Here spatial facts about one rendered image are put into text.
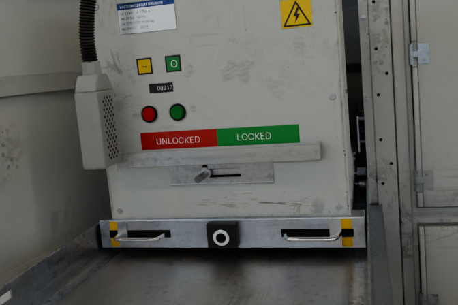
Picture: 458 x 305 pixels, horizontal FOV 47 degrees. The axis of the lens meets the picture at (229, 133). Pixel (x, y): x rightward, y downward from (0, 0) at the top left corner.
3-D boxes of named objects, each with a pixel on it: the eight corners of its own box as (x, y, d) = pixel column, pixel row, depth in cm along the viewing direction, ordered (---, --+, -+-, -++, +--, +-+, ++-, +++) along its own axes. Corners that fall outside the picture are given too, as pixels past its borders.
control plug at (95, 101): (106, 169, 98) (95, 73, 95) (82, 169, 99) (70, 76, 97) (124, 161, 105) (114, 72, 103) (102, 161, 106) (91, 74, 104)
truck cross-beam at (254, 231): (366, 248, 98) (364, 216, 97) (101, 248, 112) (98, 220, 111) (366, 239, 103) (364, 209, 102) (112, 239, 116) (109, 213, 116)
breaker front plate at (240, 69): (349, 225, 98) (333, -40, 92) (112, 227, 111) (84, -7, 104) (349, 222, 100) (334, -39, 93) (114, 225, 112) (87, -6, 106)
